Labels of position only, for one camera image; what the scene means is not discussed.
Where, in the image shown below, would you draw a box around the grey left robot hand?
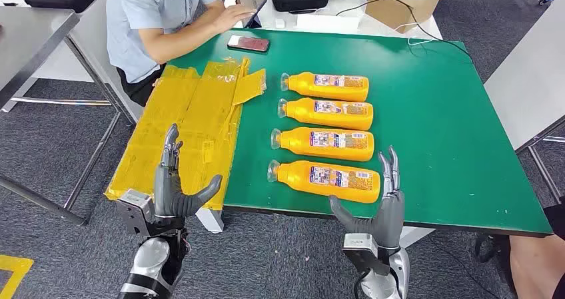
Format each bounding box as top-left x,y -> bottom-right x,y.
153,123 -> 223,222

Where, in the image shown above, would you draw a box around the person's right hand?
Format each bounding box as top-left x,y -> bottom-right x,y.
211,4 -> 257,34

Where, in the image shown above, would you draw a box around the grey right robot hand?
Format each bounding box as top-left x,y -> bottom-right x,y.
328,145 -> 406,249

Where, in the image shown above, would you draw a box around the orange detergent bottle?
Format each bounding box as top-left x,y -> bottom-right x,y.
279,71 -> 370,103
270,127 -> 376,162
277,97 -> 374,132
267,159 -> 381,204

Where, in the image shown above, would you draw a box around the smartphone with red case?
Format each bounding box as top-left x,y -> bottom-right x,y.
227,35 -> 271,53

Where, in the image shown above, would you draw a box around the yellow taped cardboard mat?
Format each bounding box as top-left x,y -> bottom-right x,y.
104,57 -> 267,212

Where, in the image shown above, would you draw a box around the person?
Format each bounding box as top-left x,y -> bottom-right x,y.
507,204 -> 565,299
105,0 -> 257,108

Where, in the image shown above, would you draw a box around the flat white box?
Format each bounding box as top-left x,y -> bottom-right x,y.
296,13 -> 364,35

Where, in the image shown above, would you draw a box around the green table mat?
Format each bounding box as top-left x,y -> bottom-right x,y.
167,27 -> 554,238

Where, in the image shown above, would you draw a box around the light grey table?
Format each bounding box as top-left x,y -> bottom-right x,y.
483,0 -> 565,205
31,0 -> 145,124

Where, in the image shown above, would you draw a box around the yellow floor tape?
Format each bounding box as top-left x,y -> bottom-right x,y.
0,254 -> 35,299

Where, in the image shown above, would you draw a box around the brown cardboard box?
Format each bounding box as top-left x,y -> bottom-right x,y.
364,0 -> 444,35

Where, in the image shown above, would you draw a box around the steel table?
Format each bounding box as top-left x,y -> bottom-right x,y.
0,6 -> 135,227

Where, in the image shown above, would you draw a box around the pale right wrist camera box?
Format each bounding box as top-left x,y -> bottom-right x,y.
342,234 -> 392,276

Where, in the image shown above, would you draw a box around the white cable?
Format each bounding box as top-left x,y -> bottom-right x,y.
392,22 -> 436,47

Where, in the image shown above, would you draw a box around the black cable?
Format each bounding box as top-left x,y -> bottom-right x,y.
334,0 -> 474,64

